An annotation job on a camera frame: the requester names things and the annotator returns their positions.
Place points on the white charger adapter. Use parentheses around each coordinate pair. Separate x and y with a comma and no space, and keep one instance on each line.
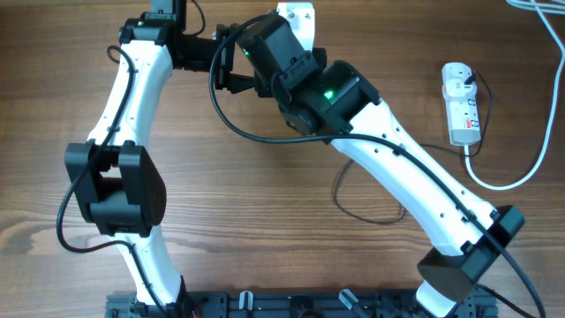
(455,90)

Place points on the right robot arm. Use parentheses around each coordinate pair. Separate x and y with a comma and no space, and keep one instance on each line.
(339,106)

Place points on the white power strip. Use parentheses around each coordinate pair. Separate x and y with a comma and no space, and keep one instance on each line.
(462,117)

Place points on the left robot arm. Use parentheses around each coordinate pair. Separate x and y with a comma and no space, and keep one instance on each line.
(114,180)

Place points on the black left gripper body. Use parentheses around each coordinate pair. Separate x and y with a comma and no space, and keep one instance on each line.
(224,64)

